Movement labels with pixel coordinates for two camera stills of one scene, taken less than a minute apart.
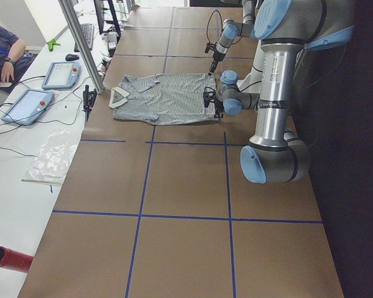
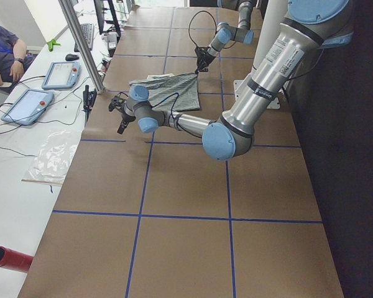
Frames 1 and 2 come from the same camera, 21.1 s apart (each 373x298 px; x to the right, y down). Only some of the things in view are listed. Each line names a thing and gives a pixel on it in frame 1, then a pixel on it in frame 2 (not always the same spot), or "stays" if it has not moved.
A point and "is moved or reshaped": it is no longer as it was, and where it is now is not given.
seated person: [7, 59] stays
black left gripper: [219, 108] -> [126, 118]
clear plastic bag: [53, 159] stays
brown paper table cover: [165, 211] stays
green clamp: [50, 44] stays
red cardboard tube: [0, 256] stays
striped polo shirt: [165, 99] is moved or reshaped
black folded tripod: [89, 99] stays
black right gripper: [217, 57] -> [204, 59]
